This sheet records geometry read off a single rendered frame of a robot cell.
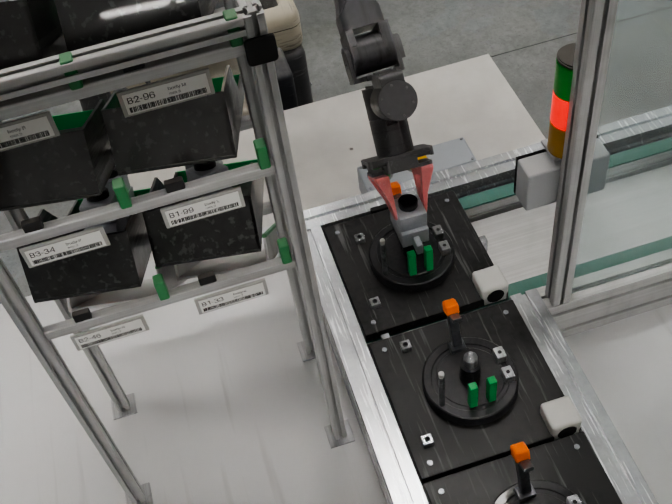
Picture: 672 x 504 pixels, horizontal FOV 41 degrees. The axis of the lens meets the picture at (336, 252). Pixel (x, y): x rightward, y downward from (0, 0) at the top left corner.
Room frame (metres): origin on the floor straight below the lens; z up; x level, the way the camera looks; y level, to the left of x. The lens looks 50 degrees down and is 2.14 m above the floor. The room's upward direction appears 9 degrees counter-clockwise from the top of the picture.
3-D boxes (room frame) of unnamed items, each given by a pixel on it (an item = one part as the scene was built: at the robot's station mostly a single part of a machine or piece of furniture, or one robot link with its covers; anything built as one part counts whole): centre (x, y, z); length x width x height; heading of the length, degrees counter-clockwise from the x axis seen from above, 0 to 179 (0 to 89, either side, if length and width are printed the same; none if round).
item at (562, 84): (0.85, -0.33, 1.38); 0.05 x 0.05 x 0.05
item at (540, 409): (0.69, -0.16, 1.01); 0.24 x 0.24 x 0.13; 9
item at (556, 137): (0.85, -0.33, 1.28); 0.05 x 0.05 x 0.05
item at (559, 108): (0.85, -0.33, 1.33); 0.05 x 0.05 x 0.05
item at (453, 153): (1.16, -0.17, 0.93); 0.21 x 0.07 x 0.06; 99
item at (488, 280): (0.86, -0.23, 0.97); 0.05 x 0.05 x 0.04; 9
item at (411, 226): (0.92, -0.12, 1.08); 0.08 x 0.04 x 0.07; 9
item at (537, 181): (0.85, -0.33, 1.29); 0.12 x 0.05 x 0.25; 99
